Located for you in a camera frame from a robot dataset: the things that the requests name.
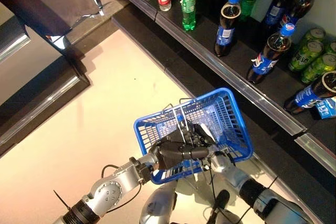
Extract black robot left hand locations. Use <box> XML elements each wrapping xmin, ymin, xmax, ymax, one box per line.
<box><xmin>149</xmin><ymin>131</ymin><xmax>211</xmax><ymax>170</ymax></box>

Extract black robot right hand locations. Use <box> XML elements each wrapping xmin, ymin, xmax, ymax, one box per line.
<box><xmin>186</xmin><ymin>122</ymin><xmax>224</xmax><ymax>154</ymax></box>

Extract blue plastic shopping basket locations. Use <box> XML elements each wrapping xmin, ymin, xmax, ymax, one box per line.
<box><xmin>133</xmin><ymin>87</ymin><xmax>254</xmax><ymax>185</ymax></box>

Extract silver robot left leg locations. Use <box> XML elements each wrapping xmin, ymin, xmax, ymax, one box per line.
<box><xmin>139</xmin><ymin>180</ymin><xmax>179</xmax><ymax>224</ymax></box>

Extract silver robot leg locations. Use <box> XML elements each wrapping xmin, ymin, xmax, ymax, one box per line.
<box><xmin>139</xmin><ymin>180</ymin><xmax>179</xmax><ymax>224</ymax></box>
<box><xmin>204</xmin><ymin>189</ymin><xmax>253</xmax><ymax>224</ymax></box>

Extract silver robot right leg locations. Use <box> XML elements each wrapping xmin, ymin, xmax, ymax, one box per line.
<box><xmin>204</xmin><ymin>189</ymin><xmax>253</xmax><ymax>224</ymax></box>

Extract black store shelf unit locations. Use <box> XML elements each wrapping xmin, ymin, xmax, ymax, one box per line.
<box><xmin>94</xmin><ymin>0</ymin><xmax>336</xmax><ymax>224</ymax></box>

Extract blue snack box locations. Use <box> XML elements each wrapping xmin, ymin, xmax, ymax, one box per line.
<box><xmin>310</xmin><ymin>97</ymin><xmax>336</xmax><ymax>120</ymax></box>

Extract dark glossy display cabinet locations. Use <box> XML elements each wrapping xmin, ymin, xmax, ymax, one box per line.
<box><xmin>0</xmin><ymin>15</ymin><xmax>91</xmax><ymax>158</ymax></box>

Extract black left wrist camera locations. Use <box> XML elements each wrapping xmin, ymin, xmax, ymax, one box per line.
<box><xmin>129</xmin><ymin>156</ymin><xmax>151</xmax><ymax>184</ymax></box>

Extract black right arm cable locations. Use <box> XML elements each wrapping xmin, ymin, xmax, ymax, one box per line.
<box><xmin>207</xmin><ymin>165</ymin><xmax>220</xmax><ymax>210</ymax></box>

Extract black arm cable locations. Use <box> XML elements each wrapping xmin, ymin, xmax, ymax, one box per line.
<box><xmin>207</xmin><ymin>165</ymin><xmax>220</xmax><ymax>210</ymax></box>
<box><xmin>101</xmin><ymin>164</ymin><xmax>143</xmax><ymax>214</ymax></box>

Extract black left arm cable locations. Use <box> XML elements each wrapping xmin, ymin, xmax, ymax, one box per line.
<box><xmin>101</xmin><ymin>164</ymin><xmax>143</xmax><ymax>214</ymax></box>

